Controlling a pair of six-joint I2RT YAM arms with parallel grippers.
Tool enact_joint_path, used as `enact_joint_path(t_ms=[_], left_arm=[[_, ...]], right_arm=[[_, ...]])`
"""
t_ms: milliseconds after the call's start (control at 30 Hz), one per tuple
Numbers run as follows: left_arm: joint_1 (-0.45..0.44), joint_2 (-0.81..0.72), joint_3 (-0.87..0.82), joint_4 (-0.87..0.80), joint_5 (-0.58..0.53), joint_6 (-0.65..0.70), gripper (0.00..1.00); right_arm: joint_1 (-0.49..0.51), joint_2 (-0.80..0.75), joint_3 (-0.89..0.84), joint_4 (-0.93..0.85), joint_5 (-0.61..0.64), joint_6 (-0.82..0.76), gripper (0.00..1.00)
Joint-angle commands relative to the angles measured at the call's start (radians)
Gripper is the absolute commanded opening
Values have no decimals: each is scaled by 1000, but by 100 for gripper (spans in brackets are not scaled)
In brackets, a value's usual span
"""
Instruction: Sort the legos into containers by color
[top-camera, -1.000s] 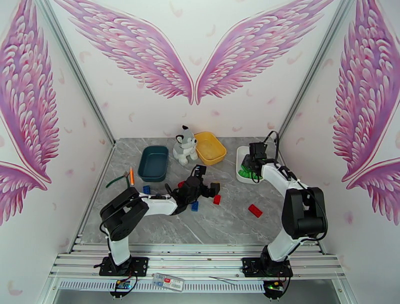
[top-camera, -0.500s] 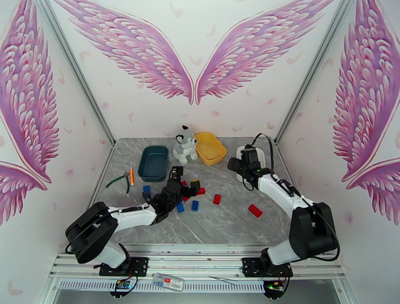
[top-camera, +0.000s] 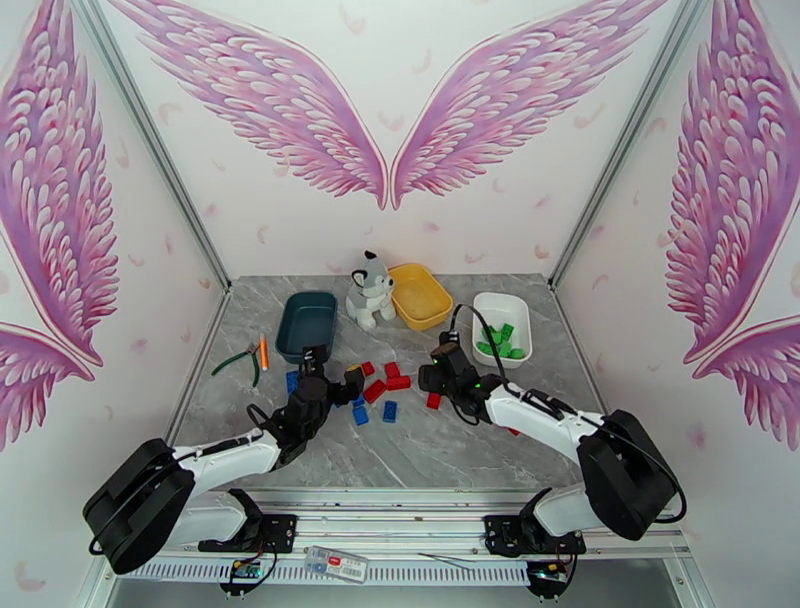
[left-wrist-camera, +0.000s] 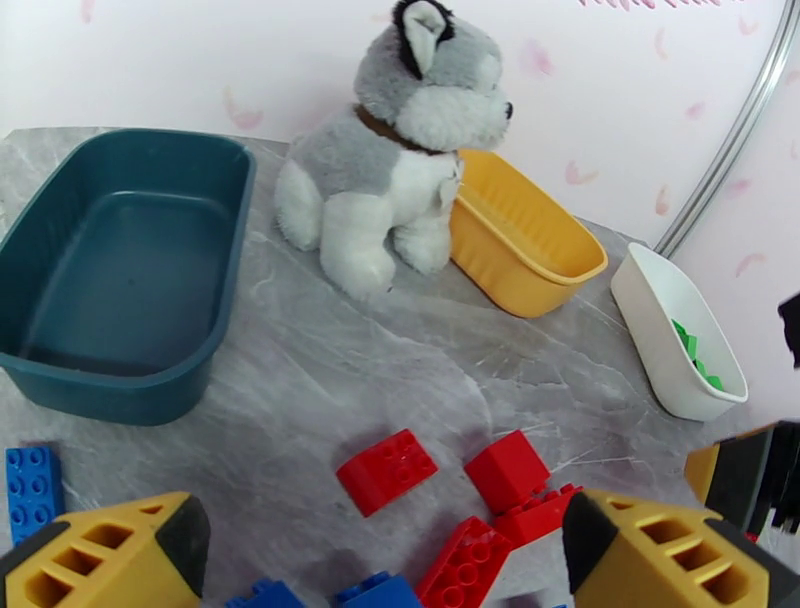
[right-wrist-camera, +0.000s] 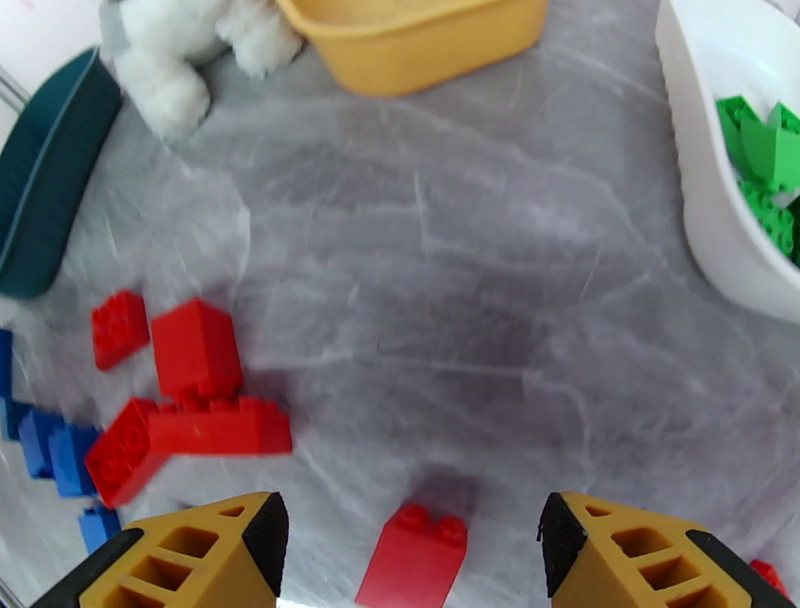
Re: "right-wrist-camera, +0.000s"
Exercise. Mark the grey white husky plush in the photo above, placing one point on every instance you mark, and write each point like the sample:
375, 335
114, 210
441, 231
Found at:
169, 75

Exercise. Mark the teal plastic bin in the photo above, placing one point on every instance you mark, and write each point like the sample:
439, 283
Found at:
50, 181

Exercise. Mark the yellow plastic bin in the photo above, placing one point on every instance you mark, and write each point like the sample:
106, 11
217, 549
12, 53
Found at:
425, 56

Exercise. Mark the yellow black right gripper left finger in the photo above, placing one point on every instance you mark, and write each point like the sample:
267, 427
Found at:
187, 562

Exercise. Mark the long red lego brick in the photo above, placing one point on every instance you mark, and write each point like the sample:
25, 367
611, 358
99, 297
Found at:
231, 431

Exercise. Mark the blue lego brick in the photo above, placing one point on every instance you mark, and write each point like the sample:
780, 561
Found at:
99, 531
37, 447
72, 462
12, 419

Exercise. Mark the white plastic bin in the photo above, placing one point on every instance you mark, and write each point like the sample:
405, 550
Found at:
700, 156

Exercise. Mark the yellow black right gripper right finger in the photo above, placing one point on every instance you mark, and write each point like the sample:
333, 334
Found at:
637, 562

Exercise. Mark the red sloped lego brick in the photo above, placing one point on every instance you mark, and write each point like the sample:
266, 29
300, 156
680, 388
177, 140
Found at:
412, 562

